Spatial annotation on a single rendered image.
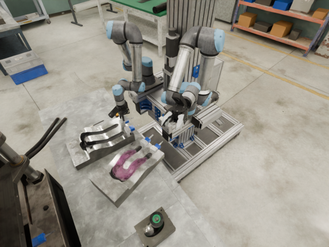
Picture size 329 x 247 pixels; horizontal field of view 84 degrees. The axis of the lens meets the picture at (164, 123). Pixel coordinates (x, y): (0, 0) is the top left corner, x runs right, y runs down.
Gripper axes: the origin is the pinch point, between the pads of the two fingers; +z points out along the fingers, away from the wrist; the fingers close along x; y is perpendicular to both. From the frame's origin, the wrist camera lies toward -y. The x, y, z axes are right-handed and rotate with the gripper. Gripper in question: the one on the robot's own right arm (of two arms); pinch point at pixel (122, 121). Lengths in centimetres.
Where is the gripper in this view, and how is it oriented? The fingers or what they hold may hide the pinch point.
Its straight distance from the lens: 164.3
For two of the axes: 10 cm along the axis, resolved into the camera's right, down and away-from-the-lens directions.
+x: -5.7, -6.1, 5.6
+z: 0.0, 6.8, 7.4
